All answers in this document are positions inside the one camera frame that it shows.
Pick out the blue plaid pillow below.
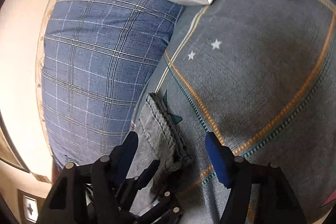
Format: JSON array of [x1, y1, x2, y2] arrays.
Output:
[[42, 0, 183, 168]]

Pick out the grey denim pants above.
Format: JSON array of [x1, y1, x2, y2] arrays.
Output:
[[126, 92, 195, 217]]

